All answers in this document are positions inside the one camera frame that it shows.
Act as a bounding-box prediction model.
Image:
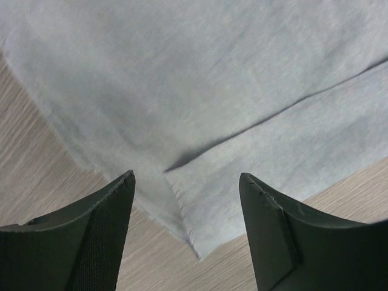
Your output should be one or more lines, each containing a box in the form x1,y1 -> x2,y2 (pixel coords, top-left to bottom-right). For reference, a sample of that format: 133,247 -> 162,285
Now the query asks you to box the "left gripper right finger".
239,173 -> 387,291

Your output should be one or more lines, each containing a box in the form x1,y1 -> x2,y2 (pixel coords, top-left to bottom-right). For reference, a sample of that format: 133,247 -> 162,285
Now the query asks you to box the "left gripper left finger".
1,170 -> 135,290

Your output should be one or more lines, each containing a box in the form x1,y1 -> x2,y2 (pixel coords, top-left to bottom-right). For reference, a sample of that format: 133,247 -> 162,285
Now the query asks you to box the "grey long sleeve shirt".
1,1 -> 387,258

